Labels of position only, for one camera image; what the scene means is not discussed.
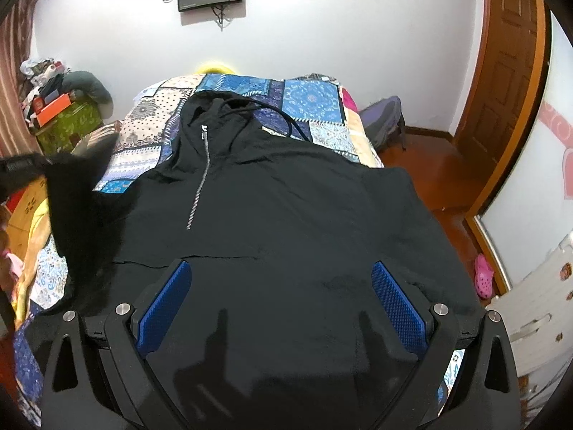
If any white cardboard box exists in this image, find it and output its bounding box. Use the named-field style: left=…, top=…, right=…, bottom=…
left=487, top=235, right=573, bottom=377

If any purple grey backpack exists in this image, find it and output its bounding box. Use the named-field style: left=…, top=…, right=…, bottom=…
left=358, top=96, right=406, bottom=152

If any orange flat box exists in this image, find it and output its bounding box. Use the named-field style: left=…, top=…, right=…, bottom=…
left=34, top=93, right=72, bottom=128

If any patchwork blue bed quilt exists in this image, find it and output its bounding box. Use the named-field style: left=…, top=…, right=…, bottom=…
left=13, top=72, right=467, bottom=426

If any grey stuffed pillow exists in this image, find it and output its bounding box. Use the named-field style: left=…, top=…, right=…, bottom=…
left=61, top=71, right=113, bottom=104

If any yellow ring pillow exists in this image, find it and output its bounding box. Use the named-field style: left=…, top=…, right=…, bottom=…
left=193, top=59, right=237, bottom=75

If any green patterned storage box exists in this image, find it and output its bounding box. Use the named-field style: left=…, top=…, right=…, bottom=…
left=36, top=99, right=103, bottom=154

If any black zip hoodie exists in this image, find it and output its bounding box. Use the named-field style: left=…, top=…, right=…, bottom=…
left=24, top=90, right=483, bottom=430

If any striped pink curtain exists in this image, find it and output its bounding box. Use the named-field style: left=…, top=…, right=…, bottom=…
left=0, top=0, right=39, bottom=157

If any brown wooden door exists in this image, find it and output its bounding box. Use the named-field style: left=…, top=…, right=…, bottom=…
left=453, top=0, right=551, bottom=219

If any pink croc shoe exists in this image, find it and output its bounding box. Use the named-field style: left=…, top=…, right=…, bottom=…
left=474, top=253, right=494, bottom=300

